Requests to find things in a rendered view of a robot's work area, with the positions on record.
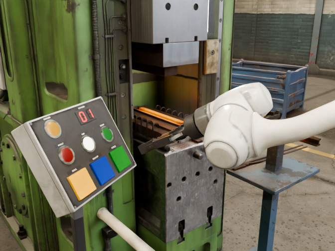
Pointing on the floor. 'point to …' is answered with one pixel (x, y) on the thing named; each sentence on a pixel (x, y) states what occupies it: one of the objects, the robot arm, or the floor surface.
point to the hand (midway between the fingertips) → (148, 146)
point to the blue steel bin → (274, 82)
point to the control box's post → (78, 230)
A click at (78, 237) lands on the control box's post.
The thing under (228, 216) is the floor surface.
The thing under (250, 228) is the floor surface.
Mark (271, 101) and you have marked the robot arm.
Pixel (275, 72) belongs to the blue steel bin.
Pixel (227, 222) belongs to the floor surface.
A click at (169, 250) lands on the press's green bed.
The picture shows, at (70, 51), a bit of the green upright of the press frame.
